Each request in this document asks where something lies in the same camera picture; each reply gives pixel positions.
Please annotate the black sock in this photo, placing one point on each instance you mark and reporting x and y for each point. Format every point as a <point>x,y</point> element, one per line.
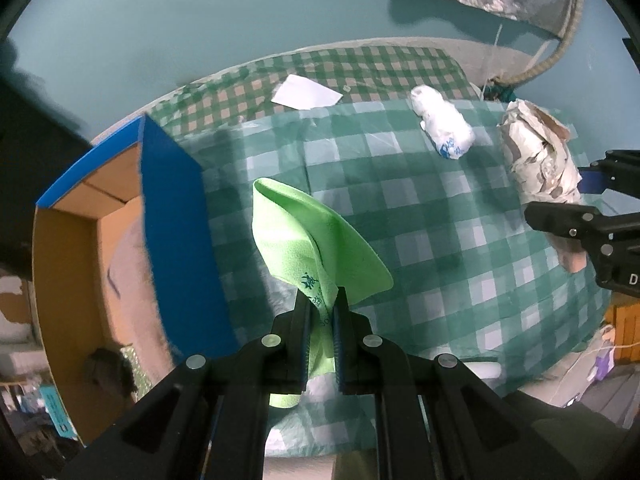
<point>111,372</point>

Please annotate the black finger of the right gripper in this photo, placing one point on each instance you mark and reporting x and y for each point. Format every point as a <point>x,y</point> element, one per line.
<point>571,227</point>

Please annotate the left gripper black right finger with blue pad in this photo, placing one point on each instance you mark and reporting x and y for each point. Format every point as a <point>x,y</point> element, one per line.
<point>435,419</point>

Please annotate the white paper card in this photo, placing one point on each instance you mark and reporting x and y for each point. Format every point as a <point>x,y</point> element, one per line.
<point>301,93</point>

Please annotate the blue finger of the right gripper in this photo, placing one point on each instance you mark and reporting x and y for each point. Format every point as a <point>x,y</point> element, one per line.
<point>618,170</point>

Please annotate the blue cardboard box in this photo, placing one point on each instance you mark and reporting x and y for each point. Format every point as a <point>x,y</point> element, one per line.
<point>138,174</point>

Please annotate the beige crumpled cloth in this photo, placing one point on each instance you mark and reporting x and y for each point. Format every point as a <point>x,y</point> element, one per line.
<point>535,146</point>

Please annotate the white rolled sock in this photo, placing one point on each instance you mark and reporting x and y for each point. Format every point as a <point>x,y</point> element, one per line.
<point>451,135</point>

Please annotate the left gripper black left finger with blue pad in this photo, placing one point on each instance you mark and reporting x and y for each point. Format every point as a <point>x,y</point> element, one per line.
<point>208,418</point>

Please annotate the green checkered tablecloth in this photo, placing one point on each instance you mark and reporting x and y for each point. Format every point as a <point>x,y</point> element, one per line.
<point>470,278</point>

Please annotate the light green cloth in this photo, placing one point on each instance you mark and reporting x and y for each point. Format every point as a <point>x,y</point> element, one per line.
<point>308,245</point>

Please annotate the green sequin pouch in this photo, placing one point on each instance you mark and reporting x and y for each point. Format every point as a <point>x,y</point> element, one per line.
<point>142,382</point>

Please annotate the teal labelled box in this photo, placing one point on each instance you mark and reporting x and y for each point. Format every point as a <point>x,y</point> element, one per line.
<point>55,408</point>

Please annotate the grey-brown fleece pouch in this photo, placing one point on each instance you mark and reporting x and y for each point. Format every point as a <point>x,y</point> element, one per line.
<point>135,299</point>

